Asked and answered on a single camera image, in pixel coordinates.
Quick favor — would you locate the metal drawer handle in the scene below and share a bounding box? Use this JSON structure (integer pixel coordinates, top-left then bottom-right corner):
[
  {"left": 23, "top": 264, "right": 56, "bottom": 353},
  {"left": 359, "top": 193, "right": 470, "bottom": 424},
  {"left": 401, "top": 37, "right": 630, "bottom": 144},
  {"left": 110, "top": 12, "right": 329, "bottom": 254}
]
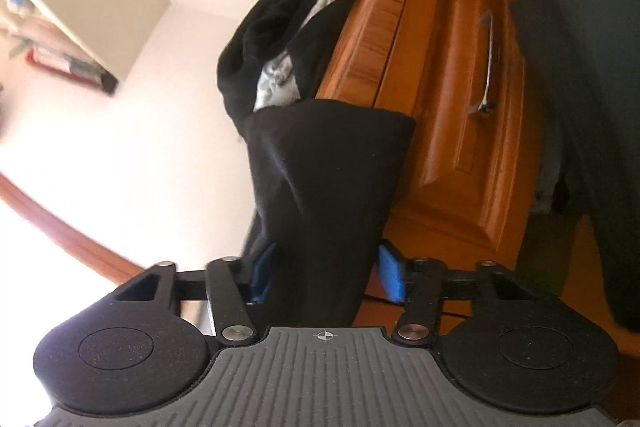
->
[{"left": 468, "top": 11, "right": 495, "bottom": 115}]

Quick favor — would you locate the wooden nightstand cabinet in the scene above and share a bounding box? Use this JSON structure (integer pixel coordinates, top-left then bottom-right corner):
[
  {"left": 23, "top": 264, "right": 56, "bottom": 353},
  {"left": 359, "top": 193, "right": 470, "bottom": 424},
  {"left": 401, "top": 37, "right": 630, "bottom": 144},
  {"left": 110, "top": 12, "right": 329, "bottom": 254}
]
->
[{"left": 316, "top": 0, "right": 551, "bottom": 327}]

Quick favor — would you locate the black garment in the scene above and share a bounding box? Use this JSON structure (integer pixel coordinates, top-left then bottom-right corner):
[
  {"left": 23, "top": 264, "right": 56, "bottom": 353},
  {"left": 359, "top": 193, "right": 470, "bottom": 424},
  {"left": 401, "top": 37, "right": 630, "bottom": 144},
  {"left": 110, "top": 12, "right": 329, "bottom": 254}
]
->
[{"left": 243, "top": 100, "right": 416, "bottom": 331}]

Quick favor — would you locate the row of books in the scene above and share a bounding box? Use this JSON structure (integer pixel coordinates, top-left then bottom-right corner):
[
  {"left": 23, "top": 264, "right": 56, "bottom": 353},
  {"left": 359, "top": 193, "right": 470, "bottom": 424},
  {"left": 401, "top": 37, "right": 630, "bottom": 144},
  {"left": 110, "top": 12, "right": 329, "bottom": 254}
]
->
[{"left": 1, "top": 0, "right": 119, "bottom": 95}]

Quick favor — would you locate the black and grey clothes pile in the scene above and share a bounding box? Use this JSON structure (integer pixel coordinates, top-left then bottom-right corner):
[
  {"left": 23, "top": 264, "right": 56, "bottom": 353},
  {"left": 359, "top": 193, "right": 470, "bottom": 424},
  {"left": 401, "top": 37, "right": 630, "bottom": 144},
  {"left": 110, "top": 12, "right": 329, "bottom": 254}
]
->
[{"left": 217, "top": 0, "right": 356, "bottom": 135}]

